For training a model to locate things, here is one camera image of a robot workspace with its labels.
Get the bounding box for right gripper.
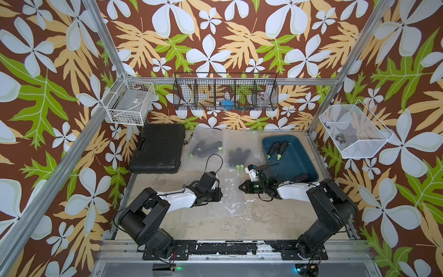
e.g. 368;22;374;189
236;179;267;193

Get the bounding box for clear zip-top bag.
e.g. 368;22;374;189
223;129;261;171
181;125;223;172

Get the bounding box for purple eggplant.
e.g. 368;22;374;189
228;147;251;170
190;141;223;158

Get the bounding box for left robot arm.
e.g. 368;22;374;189
113;172;223;259

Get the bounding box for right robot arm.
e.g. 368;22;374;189
239;165;358;260

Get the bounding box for stack of clear bags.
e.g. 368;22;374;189
180;170;246;222

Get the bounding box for teal plastic bin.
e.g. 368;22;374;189
261;135;319;182

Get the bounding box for pile of eggplants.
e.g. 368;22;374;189
266;141;290;160

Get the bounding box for black tool case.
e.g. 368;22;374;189
129;123;186;174

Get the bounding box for white mesh basket right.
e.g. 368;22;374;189
319;100;393;159

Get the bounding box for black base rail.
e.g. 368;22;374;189
142;239;329;261

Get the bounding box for black wire basket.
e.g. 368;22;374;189
173;72;279;111

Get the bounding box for white wire basket left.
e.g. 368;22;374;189
102;74;156;126

